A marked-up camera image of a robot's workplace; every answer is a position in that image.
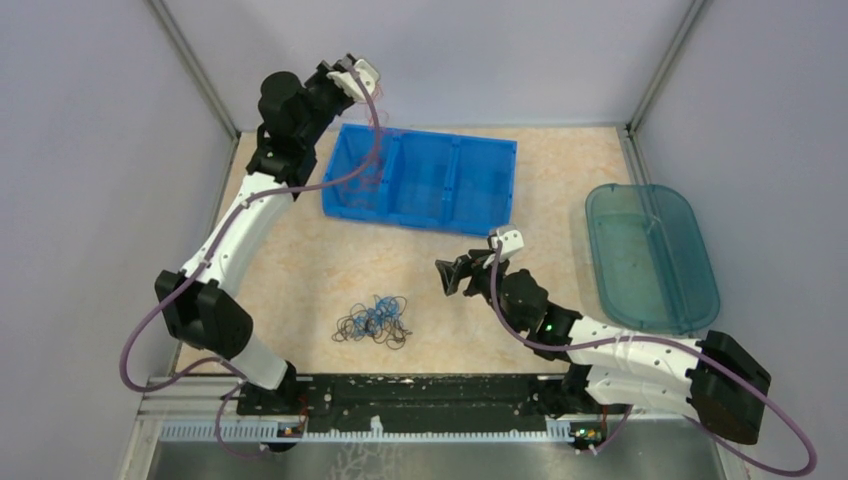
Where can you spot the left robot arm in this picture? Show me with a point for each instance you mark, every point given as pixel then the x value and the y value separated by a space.
pixel 198 302

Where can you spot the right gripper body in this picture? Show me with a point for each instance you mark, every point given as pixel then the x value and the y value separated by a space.
pixel 481 281

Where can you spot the aluminium frame rail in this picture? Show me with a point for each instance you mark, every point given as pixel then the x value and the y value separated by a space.
pixel 702 396

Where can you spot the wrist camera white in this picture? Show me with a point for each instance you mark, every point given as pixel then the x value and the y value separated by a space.
pixel 354 77
pixel 508 239

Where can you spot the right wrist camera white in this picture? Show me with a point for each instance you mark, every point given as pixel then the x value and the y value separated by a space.
pixel 508 239

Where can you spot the teal translucent plastic tray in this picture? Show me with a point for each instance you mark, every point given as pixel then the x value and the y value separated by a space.
pixel 652 269

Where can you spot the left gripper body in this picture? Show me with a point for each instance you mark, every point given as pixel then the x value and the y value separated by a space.
pixel 325 95

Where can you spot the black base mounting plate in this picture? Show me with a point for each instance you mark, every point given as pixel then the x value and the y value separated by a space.
pixel 426 403

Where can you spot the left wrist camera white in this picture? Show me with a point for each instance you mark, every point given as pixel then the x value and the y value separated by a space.
pixel 354 77

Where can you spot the blue three-compartment plastic bin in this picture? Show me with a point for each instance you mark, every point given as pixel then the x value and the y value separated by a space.
pixel 440 182

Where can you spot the white slotted cable duct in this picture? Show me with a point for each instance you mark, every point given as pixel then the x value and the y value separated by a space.
pixel 260 430

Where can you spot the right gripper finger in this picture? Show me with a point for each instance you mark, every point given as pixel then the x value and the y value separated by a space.
pixel 459 266
pixel 451 283

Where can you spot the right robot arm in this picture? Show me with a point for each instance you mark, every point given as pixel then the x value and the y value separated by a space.
pixel 555 333

